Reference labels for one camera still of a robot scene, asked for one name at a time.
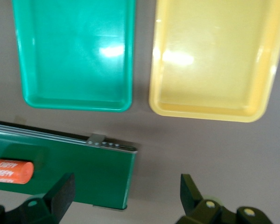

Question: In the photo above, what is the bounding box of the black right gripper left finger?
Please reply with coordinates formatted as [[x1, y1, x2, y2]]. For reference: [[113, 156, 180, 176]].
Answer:
[[0, 172, 76, 224]]

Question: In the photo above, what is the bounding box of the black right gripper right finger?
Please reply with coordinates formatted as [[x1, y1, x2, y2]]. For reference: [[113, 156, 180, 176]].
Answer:
[[175, 174, 274, 224]]

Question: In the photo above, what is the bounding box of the orange cylinder marked 4680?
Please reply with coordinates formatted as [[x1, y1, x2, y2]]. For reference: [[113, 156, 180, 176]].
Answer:
[[0, 159, 35, 185]]

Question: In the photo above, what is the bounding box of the green conveyor belt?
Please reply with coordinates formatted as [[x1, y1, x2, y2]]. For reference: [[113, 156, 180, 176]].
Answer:
[[0, 119, 139, 210]]

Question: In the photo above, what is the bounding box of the green plastic tray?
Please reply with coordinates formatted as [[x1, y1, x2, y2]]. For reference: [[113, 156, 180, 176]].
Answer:
[[11, 0, 136, 113]]

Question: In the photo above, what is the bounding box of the yellow plastic tray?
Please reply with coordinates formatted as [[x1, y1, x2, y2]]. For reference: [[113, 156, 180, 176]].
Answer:
[[148, 0, 280, 123]]

